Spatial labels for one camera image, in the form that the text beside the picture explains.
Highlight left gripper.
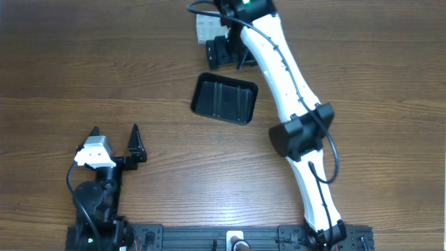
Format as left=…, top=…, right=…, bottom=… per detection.
left=89, top=123, right=148, bottom=172

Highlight black tray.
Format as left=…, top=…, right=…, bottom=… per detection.
left=190, top=72, right=259, bottom=126

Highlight white test tube rack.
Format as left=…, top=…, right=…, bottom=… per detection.
left=195, top=13, right=229, bottom=45

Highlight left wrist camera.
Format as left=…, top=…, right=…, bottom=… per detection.
left=73, top=135, right=117, bottom=170

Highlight black cable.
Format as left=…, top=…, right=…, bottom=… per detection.
left=186, top=0, right=341, bottom=185
left=66, top=160, right=102, bottom=251

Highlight mounting rail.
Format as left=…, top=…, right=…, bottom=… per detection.
left=66, top=224, right=376, bottom=251

